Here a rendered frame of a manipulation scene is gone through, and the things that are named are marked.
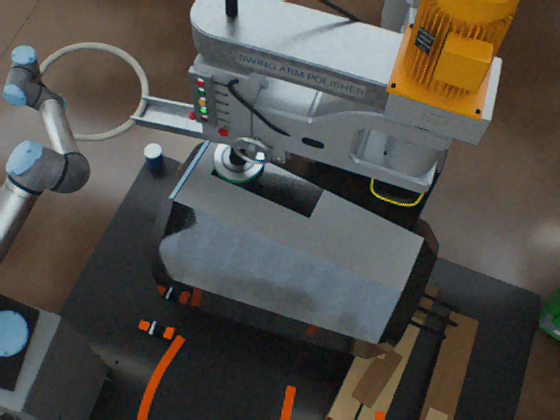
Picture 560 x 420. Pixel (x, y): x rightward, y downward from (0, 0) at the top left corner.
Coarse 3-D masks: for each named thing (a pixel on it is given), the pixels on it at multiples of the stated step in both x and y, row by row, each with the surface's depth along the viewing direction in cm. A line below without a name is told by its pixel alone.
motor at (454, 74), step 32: (448, 0) 142; (480, 0) 137; (512, 0) 138; (416, 32) 160; (448, 32) 150; (480, 32) 147; (416, 64) 167; (448, 64) 151; (480, 64) 147; (416, 96) 170; (448, 96) 171; (480, 96) 171
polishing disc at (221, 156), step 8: (216, 152) 262; (224, 152) 262; (216, 160) 260; (224, 160) 260; (216, 168) 258; (224, 168) 258; (232, 168) 258; (240, 168) 258; (248, 168) 258; (256, 168) 258; (224, 176) 257; (232, 176) 256; (240, 176) 257; (248, 176) 257
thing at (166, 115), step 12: (144, 96) 254; (156, 108) 256; (168, 108) 255; (180, 108) 252; (192, 108) 249; (144, 120) 248; (156, 120) 253; (168, 120) 252; (180, 120) 251; (180, 132) 247; (192, 132) 243; (228, 144) 242; (288, 156) 235
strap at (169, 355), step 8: (176, 344) 312; (168, 352) 310; (176, 352) 311; (168, 360) 308; (160, 368) 307; (152, 376) 305; (160, 376) 305; (152, 384) 303; (152, 392) 301; (288, 392) 303; (144, 400) 299; (288, 400) 301; (144, 408) 297; (288, 408) 299; (144, 416) 295; (288, 416) 297; (376, 416) 279
